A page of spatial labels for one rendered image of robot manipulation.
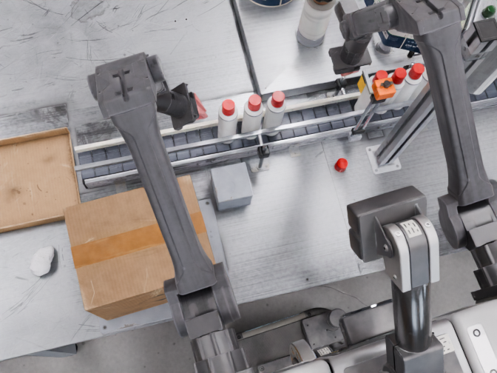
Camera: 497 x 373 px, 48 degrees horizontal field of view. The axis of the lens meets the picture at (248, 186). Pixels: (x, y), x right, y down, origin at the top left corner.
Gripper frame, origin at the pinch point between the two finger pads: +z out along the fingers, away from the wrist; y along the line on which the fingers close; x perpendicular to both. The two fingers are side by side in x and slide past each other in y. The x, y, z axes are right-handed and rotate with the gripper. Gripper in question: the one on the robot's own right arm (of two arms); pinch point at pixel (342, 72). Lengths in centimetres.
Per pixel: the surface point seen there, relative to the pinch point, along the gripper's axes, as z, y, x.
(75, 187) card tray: 19, 79, 10
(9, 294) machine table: 19, 100, 36
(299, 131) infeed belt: 13.9, 12.5, 8.9
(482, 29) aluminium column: -48, -10, 20
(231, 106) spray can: -6.5, 33.2, 6.5
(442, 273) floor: 101, -54, 53
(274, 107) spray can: -2.9, 21.8, 7.5
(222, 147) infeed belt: 14.0, 35.6, 9.1
